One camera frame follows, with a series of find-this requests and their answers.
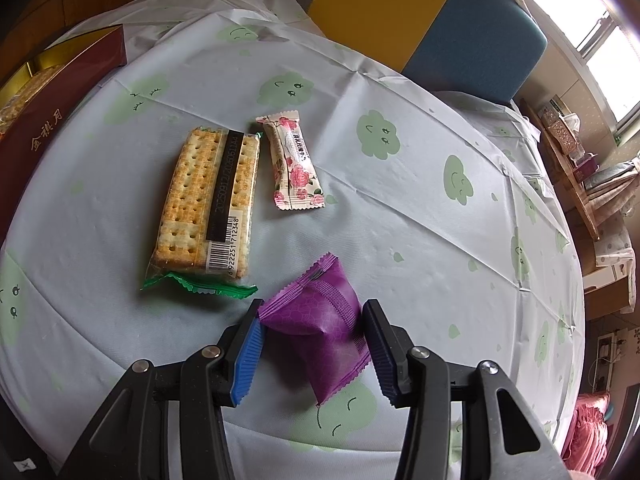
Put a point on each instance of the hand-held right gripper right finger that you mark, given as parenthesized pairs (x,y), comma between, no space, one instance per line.
(382,362)

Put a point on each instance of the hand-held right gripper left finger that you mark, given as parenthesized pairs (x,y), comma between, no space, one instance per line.
(247,360)

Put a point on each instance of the purple snack packet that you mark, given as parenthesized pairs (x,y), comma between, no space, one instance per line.
(320,320)

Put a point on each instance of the maroon gift box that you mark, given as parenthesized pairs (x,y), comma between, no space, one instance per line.
(55,120)

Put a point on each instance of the green cloud printed tablecloth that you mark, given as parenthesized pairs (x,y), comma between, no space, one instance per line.
(425,240)

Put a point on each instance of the clear cracker packet green ends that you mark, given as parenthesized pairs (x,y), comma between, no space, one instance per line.
(195,200)

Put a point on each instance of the floral white candy packet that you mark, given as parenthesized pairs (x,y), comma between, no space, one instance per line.
(295,165)

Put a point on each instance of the pink cushion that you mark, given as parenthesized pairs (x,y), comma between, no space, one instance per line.
(590,430)

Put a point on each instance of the white power strip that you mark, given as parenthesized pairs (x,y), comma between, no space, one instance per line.
(606,357)

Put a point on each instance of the wooden side shelf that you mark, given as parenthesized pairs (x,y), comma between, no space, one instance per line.
(580,200)

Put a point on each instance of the pink box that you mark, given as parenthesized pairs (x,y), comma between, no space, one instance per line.
(586,169)

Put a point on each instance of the patterned tissue box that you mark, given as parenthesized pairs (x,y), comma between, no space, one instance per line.
(565,132)

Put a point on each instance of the blue upholstered chair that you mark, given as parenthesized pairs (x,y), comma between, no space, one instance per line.
(475,40)

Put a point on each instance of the yellow upholstered chair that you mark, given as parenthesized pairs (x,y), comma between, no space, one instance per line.
(385,5)

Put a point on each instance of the window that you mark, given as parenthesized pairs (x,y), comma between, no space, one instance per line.
(595,35)

